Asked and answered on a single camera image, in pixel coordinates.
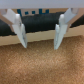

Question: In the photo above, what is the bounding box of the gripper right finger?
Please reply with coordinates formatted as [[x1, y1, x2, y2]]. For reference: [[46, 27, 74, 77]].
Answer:
[[53, 7, 80, 51]]

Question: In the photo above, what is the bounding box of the black drawer handle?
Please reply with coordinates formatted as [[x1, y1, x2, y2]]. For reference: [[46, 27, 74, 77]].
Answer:
[[0, 11, 84, 37]]

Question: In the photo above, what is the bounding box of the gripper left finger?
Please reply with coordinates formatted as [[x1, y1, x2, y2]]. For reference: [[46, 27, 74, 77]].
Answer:
[[0, 8, 28, 49]]

